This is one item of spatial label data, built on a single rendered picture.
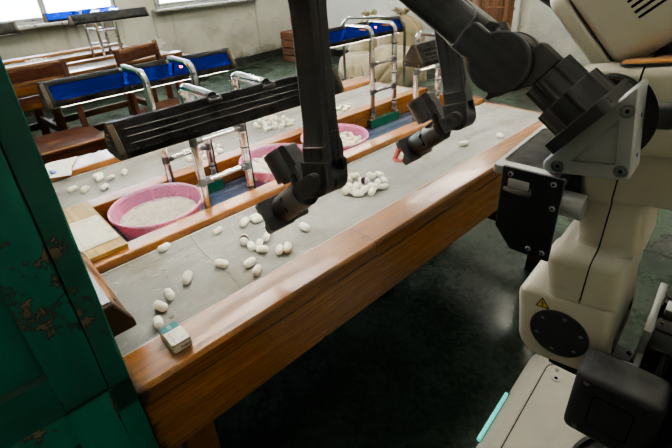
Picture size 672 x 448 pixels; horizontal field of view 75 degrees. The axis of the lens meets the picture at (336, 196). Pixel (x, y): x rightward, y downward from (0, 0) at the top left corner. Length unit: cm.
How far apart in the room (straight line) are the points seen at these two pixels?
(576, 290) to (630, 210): 17
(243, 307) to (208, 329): 8
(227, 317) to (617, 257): 71
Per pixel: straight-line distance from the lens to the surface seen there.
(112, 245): 123
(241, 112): 107
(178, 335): 88
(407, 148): 118
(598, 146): 63
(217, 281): 105
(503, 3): 585
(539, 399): 144
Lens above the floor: 137
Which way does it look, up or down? 28 degrees down
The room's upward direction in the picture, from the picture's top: 4 degrees counter-clockwise
